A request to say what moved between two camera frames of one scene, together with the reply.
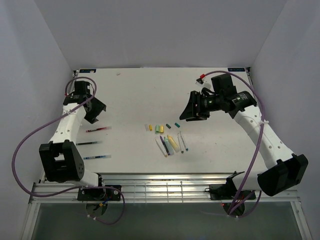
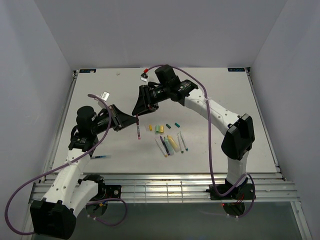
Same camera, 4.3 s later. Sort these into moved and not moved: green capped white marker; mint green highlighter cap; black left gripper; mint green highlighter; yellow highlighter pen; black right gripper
Moved: black left gripper; black right gripper
Not moved: mint green highlighter cap; mint green highlighter; yellow highlighter pen; green capped white marker
